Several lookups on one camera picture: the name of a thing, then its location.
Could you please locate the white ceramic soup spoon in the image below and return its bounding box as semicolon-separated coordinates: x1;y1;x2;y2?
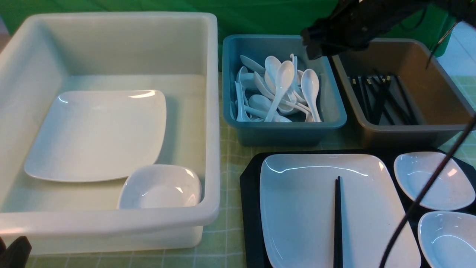
264;60;295;122

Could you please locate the white square plate in tub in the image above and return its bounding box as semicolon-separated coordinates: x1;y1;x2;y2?
24;90;167;182

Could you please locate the black serving tray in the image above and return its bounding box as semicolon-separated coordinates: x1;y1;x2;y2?
240;148;476;268

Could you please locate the white spoon right in bin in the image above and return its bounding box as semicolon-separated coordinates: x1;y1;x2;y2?
301;68;322;122

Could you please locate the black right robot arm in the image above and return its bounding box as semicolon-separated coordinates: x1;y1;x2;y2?
300;0;476;60

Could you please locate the white bowl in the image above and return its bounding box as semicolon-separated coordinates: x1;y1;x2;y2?
394;151;475;211
418;211;476;268
117;164;201;209

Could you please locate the brown plastic bin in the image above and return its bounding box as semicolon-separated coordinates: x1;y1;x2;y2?
329;38;474;148

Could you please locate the white spoon in bin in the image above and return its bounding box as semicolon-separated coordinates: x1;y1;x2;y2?
264;56;281;95
235;81;251;122
301;68;322;122

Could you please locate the white bowl in tub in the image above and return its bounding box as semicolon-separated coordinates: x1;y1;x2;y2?
117;164;201;209

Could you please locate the white spoon centre in bin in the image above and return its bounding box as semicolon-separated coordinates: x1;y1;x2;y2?
264;56;281;95

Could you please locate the black chopstick pair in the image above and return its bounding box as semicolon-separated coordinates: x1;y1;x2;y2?
334;176;343;268

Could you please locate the teal plastic bin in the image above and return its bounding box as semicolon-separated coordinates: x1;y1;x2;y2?
222;35;347;147

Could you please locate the green checked tablecloth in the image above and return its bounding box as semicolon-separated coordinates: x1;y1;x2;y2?
26;74;475;268

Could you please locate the green backdrop cloth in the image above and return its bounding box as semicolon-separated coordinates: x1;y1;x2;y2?
0;0;458;58

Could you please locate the black chopsticks bundle in bin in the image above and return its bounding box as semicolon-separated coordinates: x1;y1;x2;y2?
348;70;423;126

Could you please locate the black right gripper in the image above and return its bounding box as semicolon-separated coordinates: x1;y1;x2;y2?
300;0;417;60

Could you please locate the black cable on right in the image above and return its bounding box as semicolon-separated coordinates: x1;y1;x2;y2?
378;115;476;268

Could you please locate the large white square plate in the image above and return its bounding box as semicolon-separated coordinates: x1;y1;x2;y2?
260;154;405;268

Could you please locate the large white plastic tub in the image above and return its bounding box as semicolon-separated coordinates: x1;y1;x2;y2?
1;12;221;255

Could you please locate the white spoon left in bin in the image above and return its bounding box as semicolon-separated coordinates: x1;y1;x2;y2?
235;81;251;122

